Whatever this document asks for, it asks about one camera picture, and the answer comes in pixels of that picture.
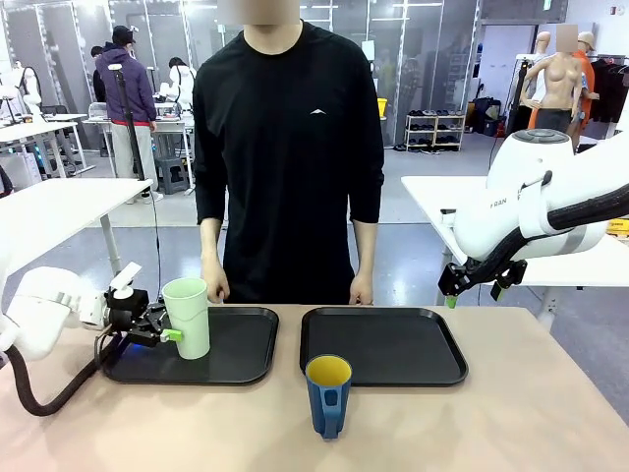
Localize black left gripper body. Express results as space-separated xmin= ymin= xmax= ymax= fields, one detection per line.
xmin=105 ymin=289 xmax=150 ymax=330

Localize person in black shirt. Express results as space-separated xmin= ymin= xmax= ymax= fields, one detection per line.
xmin=192 ymin=0 xmax=386 ymax=306

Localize person right hand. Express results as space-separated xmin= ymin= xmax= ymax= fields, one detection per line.
xmin=200 ymin=264 xmax=232 ymax=304

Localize white side table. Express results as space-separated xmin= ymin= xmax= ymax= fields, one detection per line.
xmin=0 ymin=177 xmax=154 ymax=277
xmin=401 ymin=175 xmax=629 ymax=317

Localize rack of dark clothes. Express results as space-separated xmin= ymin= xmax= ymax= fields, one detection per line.
xmin=587 ymin=53 xmax=629 ymax=125

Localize tall light green cup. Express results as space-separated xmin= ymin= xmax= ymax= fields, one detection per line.
xmin=162 ymin=277 xmax=212 ymax=361

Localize white mannequin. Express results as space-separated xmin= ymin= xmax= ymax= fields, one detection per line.
xmin=532 ymin=30 xmax=554 ymax=107

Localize black left arm cable sleeve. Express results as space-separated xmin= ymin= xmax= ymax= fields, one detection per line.
xmin=8 ymin=332 xmax=120 ymax=418

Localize person left forearm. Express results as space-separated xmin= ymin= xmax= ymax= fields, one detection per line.
xmin=349 ymin=218 xmax=379 ymax=281

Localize grey step stool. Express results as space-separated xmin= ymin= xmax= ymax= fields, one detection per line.
xmin=155 ymin=156 xmax=194 ymax=196

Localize black right arm cable sleeve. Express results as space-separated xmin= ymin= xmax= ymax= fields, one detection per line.
xmin=465 ymin=183 xmax=629 ymax=292

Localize blue mug yellow inside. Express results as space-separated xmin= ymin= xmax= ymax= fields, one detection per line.
xmin=305 ymin=355 xmax=354 ymax=442

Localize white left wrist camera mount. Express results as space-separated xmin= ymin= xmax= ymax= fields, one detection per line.
xmin=108 ymin=262 xmax=143 ymax=300

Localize white background desk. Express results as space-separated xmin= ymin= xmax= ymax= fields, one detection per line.
xmin=0 ymin=119 xmax=95 ymax=179

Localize wooden shoe rack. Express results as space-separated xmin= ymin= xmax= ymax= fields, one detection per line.
xmin=404 ymin=110 xmax=466 ymax=153

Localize bare mannequin dark trousers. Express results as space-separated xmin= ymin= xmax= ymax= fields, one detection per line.
xmin=519 ymin=24 xmax=586 ymax=140

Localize black tripod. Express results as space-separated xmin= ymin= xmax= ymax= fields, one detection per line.
xmin=504 ymin=57 xmax=535 ymax=135

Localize black pole stand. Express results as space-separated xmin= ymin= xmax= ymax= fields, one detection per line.
xmin=107 ymin=63 xmax=146 ymax=183

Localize black arm cable sleeve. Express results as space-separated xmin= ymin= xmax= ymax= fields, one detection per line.
xmin=8 ymin=332 xmax=120 ymax=418
xmin=465 ymin=183 xmax=629 ymax=292

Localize black plastic tray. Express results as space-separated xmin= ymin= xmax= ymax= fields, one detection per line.
xmin=101 ymin=305 xmax=280 ymax=386
xmin=299 ymin=307 xmax=470 ymax=387

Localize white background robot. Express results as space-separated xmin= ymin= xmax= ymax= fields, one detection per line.
xmin=0 ymin=61 xmax=46 ymax=124

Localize person right forearm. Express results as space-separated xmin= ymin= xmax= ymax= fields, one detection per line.
xmin=199 ymin=215 xmax=230 ymax=271

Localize mannequin in orange clothes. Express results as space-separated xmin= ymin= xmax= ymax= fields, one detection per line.
xmin=572 ymin=30 xmax=601 ymax=144

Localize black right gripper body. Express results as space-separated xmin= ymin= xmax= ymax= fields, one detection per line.
xmin=463 ymin=257 xmax=516 ymax=284

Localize person in white jacket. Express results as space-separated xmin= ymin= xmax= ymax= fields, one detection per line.
xmin=167 ymin=56 xmax=199 ymax=107

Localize person left hand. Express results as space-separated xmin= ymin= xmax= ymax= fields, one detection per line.
xmin=348 ymin=273 xmax=375 ymax=306

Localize person in purple hoodie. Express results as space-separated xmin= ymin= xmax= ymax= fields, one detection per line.
xmin=92 ymin=25 xmax=164 ymax=204

